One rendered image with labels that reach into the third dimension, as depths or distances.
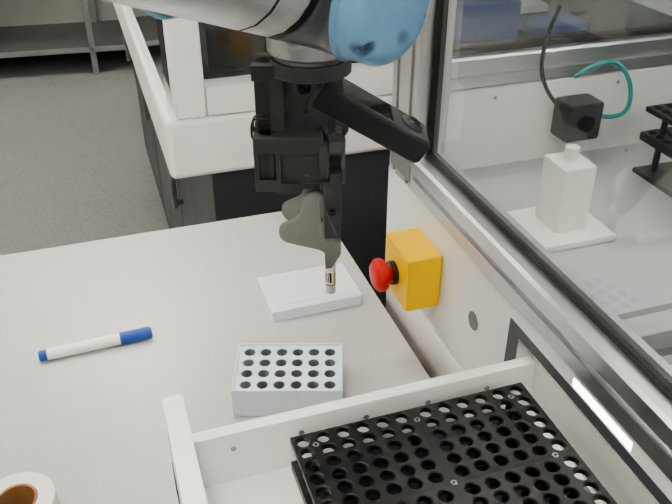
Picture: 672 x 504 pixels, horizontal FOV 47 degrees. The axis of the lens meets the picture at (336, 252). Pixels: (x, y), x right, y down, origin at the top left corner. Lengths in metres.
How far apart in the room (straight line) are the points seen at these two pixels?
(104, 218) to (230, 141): 1.66
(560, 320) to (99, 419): 0.52
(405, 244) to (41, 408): 0.46
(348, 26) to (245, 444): 0.40
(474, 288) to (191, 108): 0.62
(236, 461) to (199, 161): 0.69
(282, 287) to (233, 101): 0.35
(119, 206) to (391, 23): 2.56
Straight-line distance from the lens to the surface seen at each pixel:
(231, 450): 0.70
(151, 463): 0.87
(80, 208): 3.01
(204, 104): 1.27
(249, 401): 0.88
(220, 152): 1.30
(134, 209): 2.95
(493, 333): 0.81
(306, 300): 1.04
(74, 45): 4.40
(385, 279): 0.89
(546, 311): 0.71
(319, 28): 0.46
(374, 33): 0.46
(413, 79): 0.91
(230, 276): 1.12
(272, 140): 0.68
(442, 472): 0.65
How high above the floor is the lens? 1.38
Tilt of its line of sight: 32 degrees down
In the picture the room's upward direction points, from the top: straight up
